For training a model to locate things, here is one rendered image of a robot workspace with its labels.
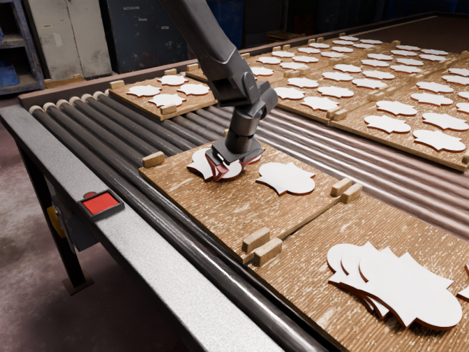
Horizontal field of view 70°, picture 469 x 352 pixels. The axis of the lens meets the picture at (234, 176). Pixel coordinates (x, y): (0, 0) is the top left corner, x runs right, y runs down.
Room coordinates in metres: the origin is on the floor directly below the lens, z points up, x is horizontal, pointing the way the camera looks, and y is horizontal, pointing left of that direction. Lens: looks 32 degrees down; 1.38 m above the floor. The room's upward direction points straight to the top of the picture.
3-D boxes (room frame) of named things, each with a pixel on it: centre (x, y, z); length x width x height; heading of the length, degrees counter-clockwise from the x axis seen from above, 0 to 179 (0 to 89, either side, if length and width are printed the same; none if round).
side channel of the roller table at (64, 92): (2.61, -0.65, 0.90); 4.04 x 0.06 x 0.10; 133
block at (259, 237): (0.45, -0.04, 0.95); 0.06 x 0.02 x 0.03; 130
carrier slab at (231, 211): (0.69, -0.02, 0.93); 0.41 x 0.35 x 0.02; 40
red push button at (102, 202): (0.60, 0.30, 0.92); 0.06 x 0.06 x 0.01; 43
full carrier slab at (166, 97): (1.35, 0.27, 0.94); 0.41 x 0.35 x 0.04; 43
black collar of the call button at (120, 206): (0.60, 0.30, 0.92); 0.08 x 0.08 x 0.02; 43
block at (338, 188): (0.63, -0.24, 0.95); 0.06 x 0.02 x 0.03; 130
